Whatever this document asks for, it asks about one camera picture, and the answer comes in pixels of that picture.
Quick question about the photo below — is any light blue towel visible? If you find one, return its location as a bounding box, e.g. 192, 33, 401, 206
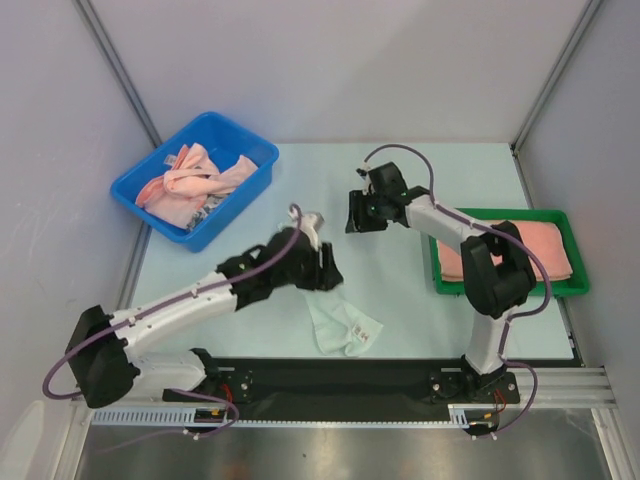
303, 289, 384, 358

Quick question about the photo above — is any pink towel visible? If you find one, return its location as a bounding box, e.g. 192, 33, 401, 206
436, 219, 574, 282
135, 143, 258, 231

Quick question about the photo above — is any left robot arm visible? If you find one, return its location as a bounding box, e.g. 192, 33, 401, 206
66, 227, 343, 409

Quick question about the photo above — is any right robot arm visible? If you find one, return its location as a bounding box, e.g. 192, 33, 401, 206
345, 162, 536, 402

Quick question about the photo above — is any pink towel in bin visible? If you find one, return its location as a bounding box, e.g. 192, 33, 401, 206
135, 143, 258, 231

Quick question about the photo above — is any blue plastic bin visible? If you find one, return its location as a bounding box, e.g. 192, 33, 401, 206
110, 112, 279, 252

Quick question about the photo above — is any green plastic tray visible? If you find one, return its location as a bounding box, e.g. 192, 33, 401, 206
422, 208, 589, 308

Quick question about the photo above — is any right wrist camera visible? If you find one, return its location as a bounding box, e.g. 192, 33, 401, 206
356, 164, 373, 195

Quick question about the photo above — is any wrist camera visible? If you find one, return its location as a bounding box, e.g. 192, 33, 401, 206
289, 209, 324, 251
356, 164, 373, 195

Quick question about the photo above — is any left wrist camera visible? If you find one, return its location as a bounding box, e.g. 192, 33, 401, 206
289, 209, 324, 251

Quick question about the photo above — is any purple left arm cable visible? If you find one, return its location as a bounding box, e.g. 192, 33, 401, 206
42, 202, 304, 454

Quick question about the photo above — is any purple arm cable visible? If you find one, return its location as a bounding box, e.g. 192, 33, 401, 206
362, 143, 554, 441
42, 202, 304, 454

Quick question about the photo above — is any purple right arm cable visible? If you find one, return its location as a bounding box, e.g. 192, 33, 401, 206
362, 143, 554, 441

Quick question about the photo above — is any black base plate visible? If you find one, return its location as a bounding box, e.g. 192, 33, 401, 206
162, 358, 524, 423

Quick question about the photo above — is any white slotted cable duct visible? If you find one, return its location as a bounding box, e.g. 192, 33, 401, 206
92, 406, 233, 427

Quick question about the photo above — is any aluminium frame rail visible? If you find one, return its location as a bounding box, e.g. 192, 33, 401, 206
69, 364, 619, 409

